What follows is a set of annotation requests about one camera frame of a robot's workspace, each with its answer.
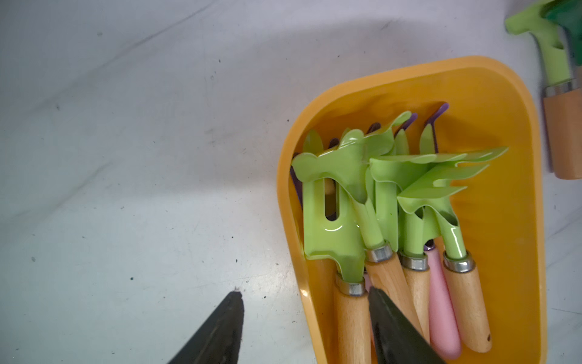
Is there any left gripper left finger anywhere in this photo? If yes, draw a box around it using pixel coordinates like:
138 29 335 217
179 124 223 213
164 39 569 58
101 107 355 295
169 291 245 364

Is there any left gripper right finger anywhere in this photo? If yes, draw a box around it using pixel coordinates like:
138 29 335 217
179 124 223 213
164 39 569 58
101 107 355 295
368 287 445 364

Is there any light green fork wooden handle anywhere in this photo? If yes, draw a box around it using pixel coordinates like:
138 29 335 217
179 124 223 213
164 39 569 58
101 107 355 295
299 129 373 364

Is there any light green leaf rake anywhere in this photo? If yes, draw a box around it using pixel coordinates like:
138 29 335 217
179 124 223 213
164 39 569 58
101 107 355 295
370 147 508 353

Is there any yellow plastic storage box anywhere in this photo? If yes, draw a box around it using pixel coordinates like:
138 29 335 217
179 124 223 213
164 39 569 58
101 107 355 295
277 56 547 363

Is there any dark green claw rake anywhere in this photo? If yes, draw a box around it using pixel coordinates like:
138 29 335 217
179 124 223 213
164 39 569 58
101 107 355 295
543 0 581 67

